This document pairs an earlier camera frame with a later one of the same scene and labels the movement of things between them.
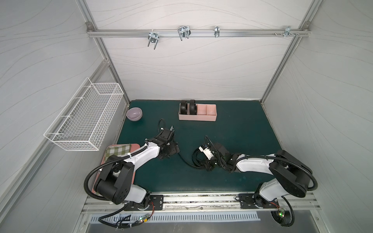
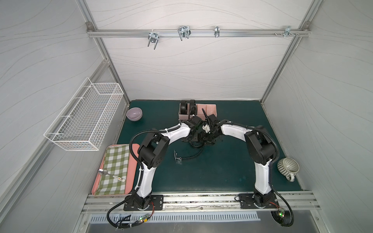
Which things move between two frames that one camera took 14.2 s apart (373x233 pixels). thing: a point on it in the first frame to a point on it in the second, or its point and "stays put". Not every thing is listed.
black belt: (193, 107) stays put
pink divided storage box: (205, 112) stays put
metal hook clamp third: (217, 31) stays put
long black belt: (183, 107) stays put
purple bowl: (134, 114) stays put
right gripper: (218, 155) to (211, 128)
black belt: (199, 159) to (178, 158)
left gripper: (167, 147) to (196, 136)
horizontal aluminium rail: (197, 33) stays put
